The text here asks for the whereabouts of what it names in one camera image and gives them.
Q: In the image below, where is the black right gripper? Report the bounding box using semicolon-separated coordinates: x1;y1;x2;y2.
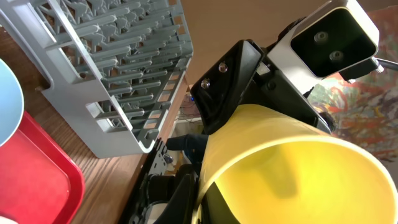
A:
190;40;331;134

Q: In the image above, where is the yellow plastic cup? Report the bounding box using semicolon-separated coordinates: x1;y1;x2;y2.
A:
193;105;397;223

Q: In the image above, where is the light blue bowl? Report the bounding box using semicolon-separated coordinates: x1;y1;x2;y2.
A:
0;60;24;146

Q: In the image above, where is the white tissue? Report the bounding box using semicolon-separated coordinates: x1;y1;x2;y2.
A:
0;217;18;224

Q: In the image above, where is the grey dishwasher rack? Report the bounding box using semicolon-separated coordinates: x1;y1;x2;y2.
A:
1;0;193;158

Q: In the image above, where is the red serving tray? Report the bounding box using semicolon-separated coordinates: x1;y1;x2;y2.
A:
1;112;85;223

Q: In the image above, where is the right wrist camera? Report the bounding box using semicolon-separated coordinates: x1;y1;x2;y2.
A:
267;0;379;93

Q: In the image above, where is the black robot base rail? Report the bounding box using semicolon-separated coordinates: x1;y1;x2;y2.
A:
118;139;198;224

